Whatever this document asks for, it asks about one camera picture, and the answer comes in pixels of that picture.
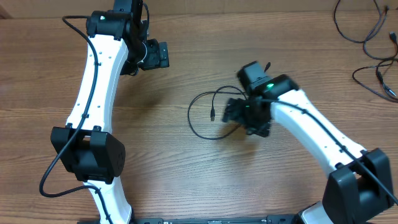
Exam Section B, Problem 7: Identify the thin black cable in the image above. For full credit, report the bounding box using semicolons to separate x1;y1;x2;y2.
351;60;398;103

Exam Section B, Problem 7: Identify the black cable at corner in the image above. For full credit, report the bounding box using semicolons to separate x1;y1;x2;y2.
333;0;398;62

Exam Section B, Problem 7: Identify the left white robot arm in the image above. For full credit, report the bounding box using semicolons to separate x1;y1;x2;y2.
50;1;169;223

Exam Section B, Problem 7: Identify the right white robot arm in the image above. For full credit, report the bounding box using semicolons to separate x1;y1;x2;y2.
223;62;397;223

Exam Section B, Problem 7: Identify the black USB cable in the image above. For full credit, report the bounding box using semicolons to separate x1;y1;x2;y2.
187;61;272;141

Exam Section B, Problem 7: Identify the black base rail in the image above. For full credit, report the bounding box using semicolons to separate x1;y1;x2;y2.
131;214;302;224

